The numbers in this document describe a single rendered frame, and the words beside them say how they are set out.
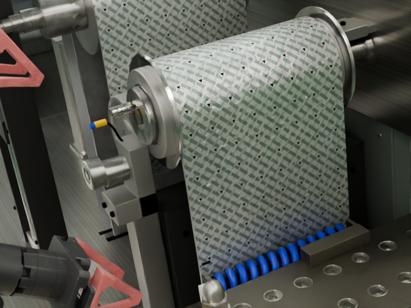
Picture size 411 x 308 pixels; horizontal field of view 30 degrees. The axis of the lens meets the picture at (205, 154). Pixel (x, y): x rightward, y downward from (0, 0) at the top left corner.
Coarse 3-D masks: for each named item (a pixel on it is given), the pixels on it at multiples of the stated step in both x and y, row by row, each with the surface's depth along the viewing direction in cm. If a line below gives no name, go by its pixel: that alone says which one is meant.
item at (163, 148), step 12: (324, 24) 100; (336, 48) 98; (132, 72) 94; (144, 72) 92; (132, 84) 96; (144, 84) 91; (156, 84) 90; (156, 96) 89; (156, 108) 90; (168, 120) 90; (168, 132) 90; (156, 144) 95; (168, 144) 91; (156, 156) 96
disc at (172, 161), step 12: (132, 60) 96; (144, 60) 92; (156, 72) 89; (168, 96) 88; (168, 108) 89; (180, 132) 89; (180, 144) 90; (168, 156) 95; (180, 156) 91; (168, 168) 97
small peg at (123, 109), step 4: (120, 104) 95; (124, 104) 95; (128, 104) 95; (112, 108) 94; (116, 108) 94; (120, 108) 94; (124, 108) 94; (128, 108) 95; (132, 108) 95; (112, 112) 94; (116, 112) 94; (120, 112) 94; (124, 112) 95; (128, 112) 95; (112, 116) 94; (116, 116) 94
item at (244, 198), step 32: (288, 128) 97; (320, 128) 100; (192, 160) 92; (224, 160) 95; (256, 160) 97; (288, 160) 99; (320, 160) 102; (192, 192) 94; (224, 192) 96; (256, 192) 99; (288, 192) 101; (320, 192) 104; (192, 224) 96; (224, 224) 98; (256, 224) 101; (288, 224) 103; (320, 224) 106; (224, 256) 100; (256, 256) 102
